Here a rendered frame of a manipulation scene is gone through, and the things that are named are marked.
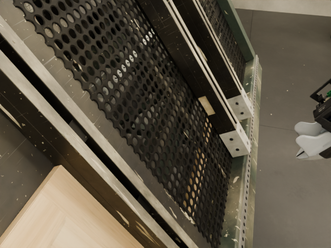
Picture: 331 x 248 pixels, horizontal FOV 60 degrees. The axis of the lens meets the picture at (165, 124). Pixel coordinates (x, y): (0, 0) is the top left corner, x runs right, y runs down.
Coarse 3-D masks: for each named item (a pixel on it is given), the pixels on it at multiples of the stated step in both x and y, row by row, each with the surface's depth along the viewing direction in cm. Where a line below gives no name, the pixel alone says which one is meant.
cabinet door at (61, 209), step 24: (48, 192) 43; (72, 192) 46; (24, 216) 39; (48, 216) 42; (72, 216) 45; (96, 216) 49; (0, 240) 37; (24, 240) 38; (48, 240) 41; (72, 240) 44; (96, 240) 48; (120, 240) 52
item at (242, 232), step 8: (256, 56) 175; (256, 64) 167; (256, 72) 162; (256, 80) 157; (256, 88) 152; (248, 160) 110; (248, 168) 108; (248, 176) 106; (248, 184) 103; (248, 192) 101; (240, 224) 89; (240, 232) 87; (240, 240) 85
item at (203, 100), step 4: (204, 96) 98; (200, 100) 100; (204, 100) 100; (204, 104) 101; (208, 104) 100; (204, 108) 102; (208, 108) 101; (212, 108) 101; (208, 112) 102; (212, 112) 102
